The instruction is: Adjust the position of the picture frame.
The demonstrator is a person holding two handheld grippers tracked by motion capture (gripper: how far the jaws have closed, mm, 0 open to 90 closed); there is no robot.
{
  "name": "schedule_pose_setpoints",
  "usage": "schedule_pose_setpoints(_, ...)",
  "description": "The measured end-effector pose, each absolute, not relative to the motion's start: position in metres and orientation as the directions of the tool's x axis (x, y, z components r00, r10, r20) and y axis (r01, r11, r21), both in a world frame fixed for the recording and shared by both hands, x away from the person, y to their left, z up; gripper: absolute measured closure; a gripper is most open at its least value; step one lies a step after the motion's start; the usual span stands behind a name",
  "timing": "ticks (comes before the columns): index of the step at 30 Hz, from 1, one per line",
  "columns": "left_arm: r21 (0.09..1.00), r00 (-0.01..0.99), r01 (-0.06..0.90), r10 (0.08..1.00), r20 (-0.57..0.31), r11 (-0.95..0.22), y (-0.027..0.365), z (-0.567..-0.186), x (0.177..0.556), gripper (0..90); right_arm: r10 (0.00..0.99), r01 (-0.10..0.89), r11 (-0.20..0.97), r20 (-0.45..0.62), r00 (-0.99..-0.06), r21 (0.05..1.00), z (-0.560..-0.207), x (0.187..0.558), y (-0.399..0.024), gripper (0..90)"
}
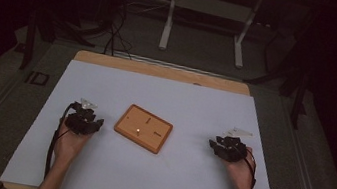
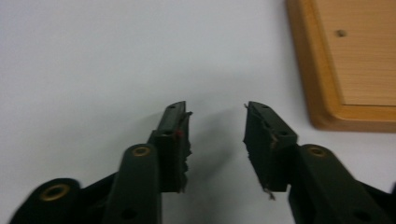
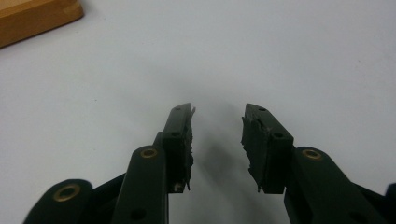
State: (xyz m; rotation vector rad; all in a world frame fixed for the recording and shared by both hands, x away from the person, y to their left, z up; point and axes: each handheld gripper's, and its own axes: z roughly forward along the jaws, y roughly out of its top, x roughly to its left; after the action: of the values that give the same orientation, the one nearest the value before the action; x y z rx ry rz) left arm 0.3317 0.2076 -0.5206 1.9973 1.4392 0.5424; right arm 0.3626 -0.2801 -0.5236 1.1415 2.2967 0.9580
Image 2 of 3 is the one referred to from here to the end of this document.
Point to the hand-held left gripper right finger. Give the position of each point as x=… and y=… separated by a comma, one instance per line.
x=267, y=155

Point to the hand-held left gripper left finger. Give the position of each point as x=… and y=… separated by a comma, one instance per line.
x=171, y=149

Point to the wooden board with slots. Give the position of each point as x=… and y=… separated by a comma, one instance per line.
x=358, y=68

